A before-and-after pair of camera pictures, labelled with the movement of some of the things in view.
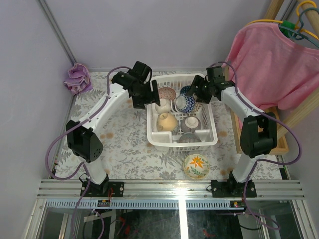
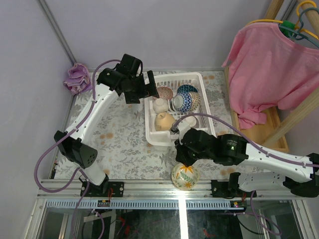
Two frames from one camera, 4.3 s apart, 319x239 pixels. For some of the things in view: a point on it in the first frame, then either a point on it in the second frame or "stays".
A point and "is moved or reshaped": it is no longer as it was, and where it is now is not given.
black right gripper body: [204, 93] → [188, 156]
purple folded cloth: [79, 81] stays
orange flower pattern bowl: [196, 166] → [185, 178]
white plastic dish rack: [182, 121] stays
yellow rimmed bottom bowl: [166, 122] stays
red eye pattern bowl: [166, 92] stays
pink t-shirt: [274, 71] stays
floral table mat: [126, 155] stays
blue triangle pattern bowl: [184, 90] is moved or reshaped
